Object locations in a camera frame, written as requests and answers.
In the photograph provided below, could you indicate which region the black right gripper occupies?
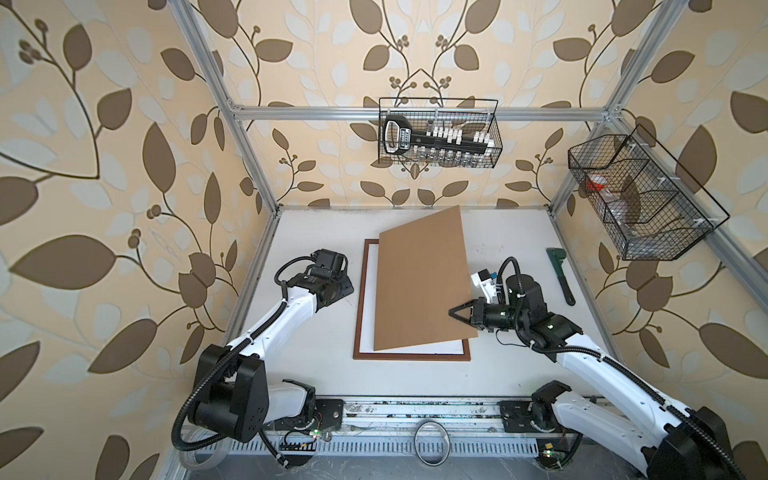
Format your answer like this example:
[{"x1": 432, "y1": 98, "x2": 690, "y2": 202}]
[{"x1": 448, "y1": 296, "x2": 526, "y2": 332}]

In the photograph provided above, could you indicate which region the mountain landscape photo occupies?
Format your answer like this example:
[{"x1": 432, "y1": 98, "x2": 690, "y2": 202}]
[{"x1": 358, "y1": 243, "x2": 468, "y2": 356}]

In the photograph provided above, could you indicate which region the brown cardboard backing board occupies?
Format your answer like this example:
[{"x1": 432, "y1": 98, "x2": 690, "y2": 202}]
[{"x1": 373, "y1": 207, "x2": 478, "y2": 351}]

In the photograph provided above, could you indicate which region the brown wooden picture frame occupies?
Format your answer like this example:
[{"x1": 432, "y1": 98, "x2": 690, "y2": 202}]
[{"x1": 352, "y1": 238, "x2": 473, "y2": 362}]

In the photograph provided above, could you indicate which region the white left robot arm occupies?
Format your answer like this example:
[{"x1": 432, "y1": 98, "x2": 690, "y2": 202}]
[{"x1": 171, "y1": 249, "x2": 354, "y2": 452}]

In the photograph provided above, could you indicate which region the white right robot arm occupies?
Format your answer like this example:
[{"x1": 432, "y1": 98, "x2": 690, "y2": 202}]
[{"x1": 448, "y1": 270, "x2": 745, "y2": 479}]

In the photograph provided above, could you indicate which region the black socket set holder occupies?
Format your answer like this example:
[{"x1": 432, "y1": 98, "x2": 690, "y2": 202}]
[{"x1": 379, "y1": 115, "x2": 496, "y2": 156}]

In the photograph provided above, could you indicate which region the red capped clear container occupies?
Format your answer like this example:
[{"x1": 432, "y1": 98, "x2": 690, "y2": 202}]
[{"x1": 584, "y1": 174, "x2": 608, "y2": 194}]

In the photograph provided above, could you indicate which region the clear tape roll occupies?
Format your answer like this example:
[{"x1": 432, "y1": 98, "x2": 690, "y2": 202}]
[{"x1": 178, "y1": 425, "x2": 234, "y2": 471}]

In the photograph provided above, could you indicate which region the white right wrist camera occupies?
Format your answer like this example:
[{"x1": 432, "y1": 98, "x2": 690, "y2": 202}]
[{"x1": 470, "y1": 269, "x2": 503, "y2": 304}]

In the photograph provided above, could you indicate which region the metal ring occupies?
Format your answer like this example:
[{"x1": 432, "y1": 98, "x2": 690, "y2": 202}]
[{"x1": 412, "y1": 419, "x2": 452, "y2": 468}]

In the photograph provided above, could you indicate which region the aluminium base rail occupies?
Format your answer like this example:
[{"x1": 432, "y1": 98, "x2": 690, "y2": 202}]
[{"x1": 173, "y1": 392, "x2": 673, "y2": 460}]

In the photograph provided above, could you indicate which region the black wire basket back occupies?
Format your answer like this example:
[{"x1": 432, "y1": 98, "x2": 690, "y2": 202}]
[{"x1": 377, "y1": 96, "x2": 503, "y2": 169}]

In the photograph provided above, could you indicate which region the black wire basket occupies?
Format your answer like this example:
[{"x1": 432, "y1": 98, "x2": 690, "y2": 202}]
[
  {"x1": 568, "y1": 124, "x2": 730, "y2": 261},
  {"x1": 377, "y1": 96, "x2": 503, "y2": 169}
]

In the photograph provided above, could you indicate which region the aluminium cage frame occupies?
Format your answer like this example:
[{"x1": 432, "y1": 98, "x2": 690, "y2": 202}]
[{"x1": 167, "y1": 0, "x2": 768, "y2": 397}]

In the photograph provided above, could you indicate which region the black wire basket right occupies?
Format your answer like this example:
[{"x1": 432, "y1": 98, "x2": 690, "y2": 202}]
[{"x1": 568, "y1": 124, "x2": 730, "y2": 261}]

